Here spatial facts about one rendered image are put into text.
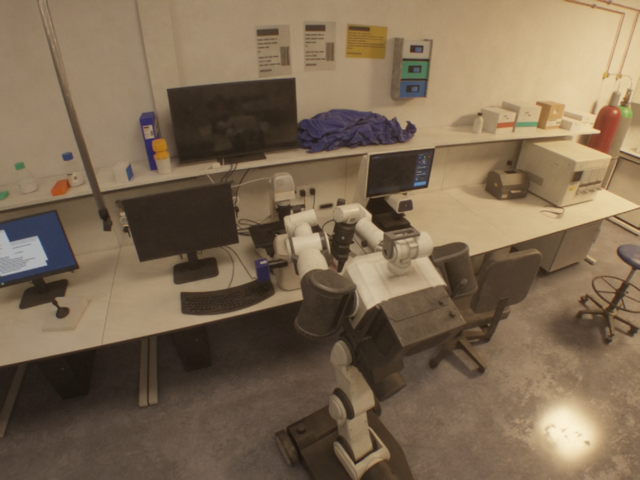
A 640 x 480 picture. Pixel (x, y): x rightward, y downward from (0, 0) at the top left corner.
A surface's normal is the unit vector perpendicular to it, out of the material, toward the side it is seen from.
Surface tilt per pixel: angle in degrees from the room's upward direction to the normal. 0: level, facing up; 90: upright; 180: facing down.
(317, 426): 0
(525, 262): 90
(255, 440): 0
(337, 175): 90
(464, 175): 90
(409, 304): 18
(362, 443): 58
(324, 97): 90
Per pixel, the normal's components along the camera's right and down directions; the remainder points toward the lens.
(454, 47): 0.35, 0.51
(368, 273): 0.16, -0.66
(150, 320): 0.00, -0.84
